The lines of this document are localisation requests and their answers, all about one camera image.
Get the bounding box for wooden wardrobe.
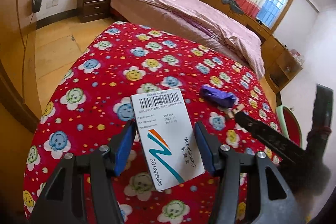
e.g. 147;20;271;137
0;0;42;135

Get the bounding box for window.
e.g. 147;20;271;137
256;0;297;30

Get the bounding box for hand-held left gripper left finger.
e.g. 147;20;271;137
30;120;137;224

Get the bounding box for red bin with green rim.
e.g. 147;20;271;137
276;106;302;147

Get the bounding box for dark wooden nightstand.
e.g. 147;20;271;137
77;0;114;24

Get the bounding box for wooden corner shelf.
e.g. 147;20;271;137
265;38;303;94

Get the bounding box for wooden bed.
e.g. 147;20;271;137
98;0;265;80

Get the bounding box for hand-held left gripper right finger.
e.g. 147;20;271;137
195;121;306;224

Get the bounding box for white medicine box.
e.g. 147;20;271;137
130;88;205;191

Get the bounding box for red floral cloth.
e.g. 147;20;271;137
23;21;282;224

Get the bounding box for pink checked blanket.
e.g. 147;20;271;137
110;0;265;79

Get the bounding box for grey clothes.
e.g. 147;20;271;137
218;0;244;14

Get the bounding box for long wooden desk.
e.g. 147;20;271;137
192;0;288;56

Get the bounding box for small items on shelf top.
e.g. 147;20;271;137
290;49;305;64

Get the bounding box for wooden clothespin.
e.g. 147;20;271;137
223;105;245;119

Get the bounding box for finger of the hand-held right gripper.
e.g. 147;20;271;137
234;111;290;155

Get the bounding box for purple wrapper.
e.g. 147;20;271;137
200;85;236;107

